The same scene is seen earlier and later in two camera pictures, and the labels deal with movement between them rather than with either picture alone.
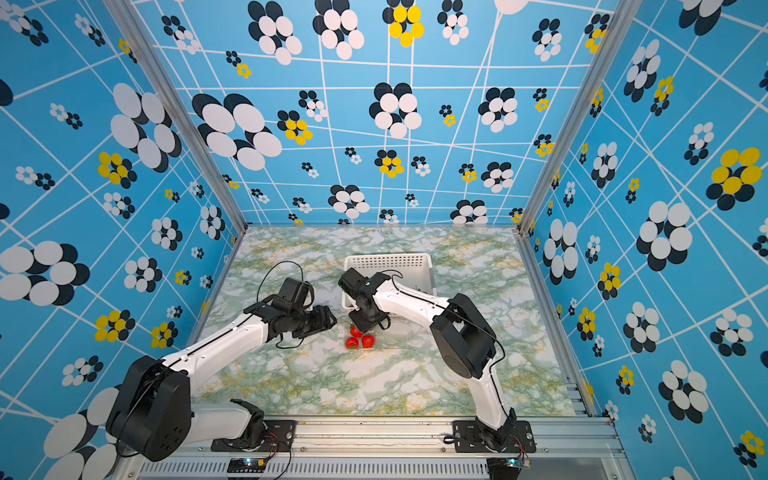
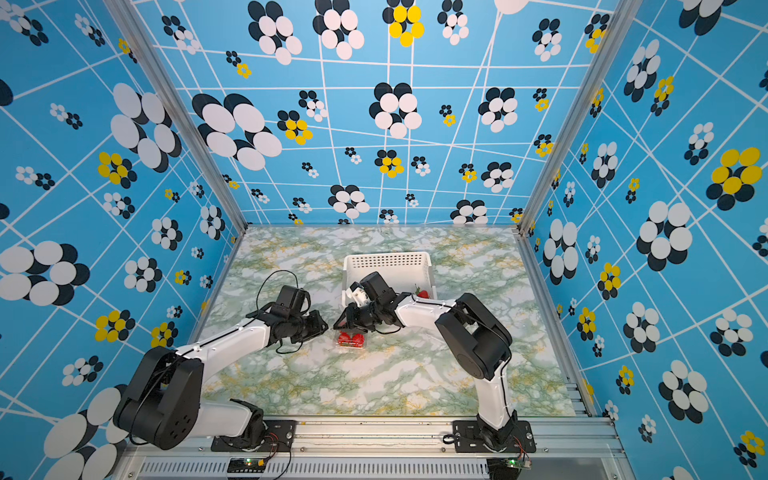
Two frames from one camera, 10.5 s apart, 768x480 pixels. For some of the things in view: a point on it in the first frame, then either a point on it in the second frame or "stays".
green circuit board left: x=248 y=464 stays
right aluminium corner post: x=623 y=17 stays
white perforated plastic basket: x=410 y=269 stays
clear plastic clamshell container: x=393 y=337 → x=350 y=338
